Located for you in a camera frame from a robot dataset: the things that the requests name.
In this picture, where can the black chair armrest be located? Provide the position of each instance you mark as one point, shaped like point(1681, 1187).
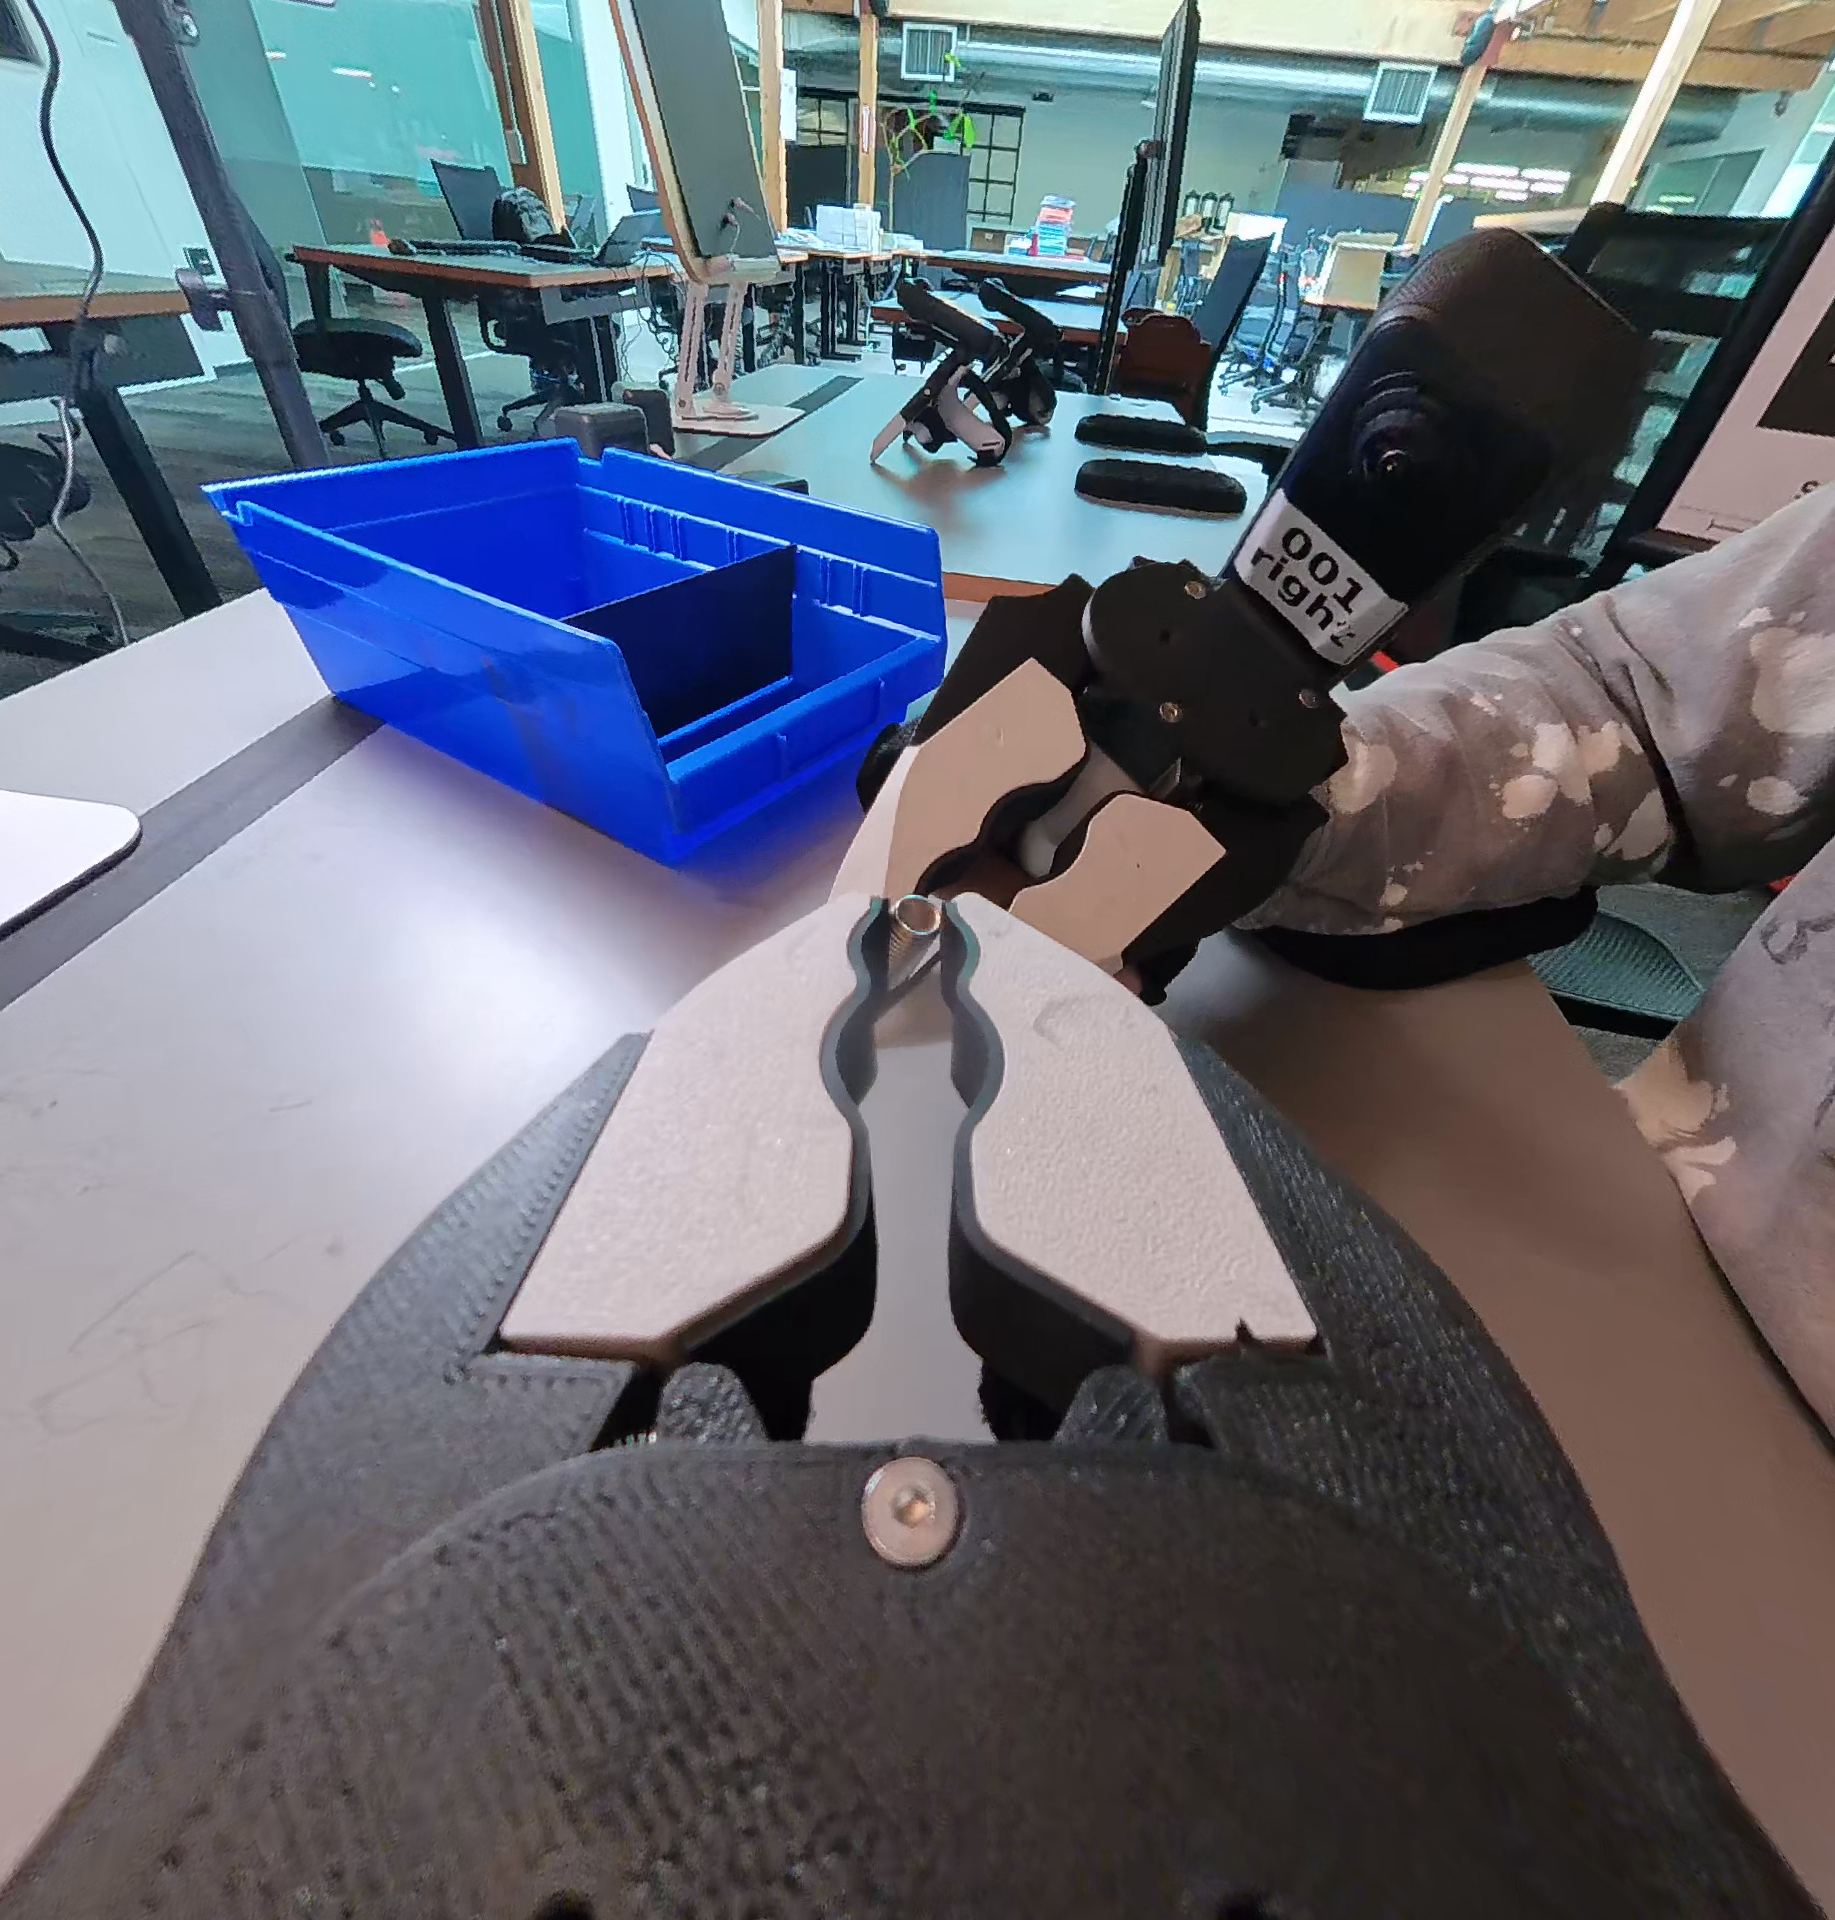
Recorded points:
point(1428, 946)

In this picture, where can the blue plastic bin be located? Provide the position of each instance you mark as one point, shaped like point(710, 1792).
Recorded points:
point(454, 647)

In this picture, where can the person's teal office chair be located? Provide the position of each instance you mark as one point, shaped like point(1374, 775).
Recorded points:
point(1651, 977)

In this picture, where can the spare black gripper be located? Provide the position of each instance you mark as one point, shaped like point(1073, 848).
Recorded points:
point(934, 406)
point(1026, 362)

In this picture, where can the wooden document stand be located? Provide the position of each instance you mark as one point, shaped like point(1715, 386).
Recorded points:
point(33, 856)

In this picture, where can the small silver bolt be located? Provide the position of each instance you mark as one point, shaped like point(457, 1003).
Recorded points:
point(914, 922)

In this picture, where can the white marker sign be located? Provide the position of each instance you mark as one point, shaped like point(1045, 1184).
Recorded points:
point(1756, 377)

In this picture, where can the dark computer monitor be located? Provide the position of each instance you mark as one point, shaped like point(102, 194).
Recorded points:
point(1168, 182)

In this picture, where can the black pole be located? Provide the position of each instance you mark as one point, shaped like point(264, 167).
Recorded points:
point(220, 241)

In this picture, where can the wooden desk with black legs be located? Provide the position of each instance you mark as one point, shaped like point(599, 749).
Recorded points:
point(47, 292)

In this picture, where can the black bin divider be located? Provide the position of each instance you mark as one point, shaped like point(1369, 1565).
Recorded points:
point(694, 647)

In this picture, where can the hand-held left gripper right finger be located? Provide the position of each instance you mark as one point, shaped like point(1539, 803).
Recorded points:
point(1114, 1187)

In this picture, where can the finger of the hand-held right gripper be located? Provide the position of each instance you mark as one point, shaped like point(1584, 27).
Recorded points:
point(1134, 878)
point(994, 752)

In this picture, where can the person's right forearm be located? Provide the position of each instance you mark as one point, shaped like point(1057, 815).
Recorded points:
point(1577, 722)

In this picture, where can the flat black box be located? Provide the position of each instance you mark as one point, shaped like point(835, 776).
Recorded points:
point(774, 483)

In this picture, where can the black camera box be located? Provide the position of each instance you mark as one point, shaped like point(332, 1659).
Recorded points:
point(618, 432)

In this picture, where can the long wooden office desk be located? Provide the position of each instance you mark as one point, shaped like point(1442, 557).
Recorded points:
point(454, 267)

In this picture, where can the black oblong pad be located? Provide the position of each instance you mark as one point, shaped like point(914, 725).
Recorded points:
point(1143, 432)
point(1159, 487)

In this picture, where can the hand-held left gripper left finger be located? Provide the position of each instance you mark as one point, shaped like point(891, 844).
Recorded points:
point(709, 1171)

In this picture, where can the black mesh office chair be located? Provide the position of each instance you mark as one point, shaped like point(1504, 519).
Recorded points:
point(1651, 302)

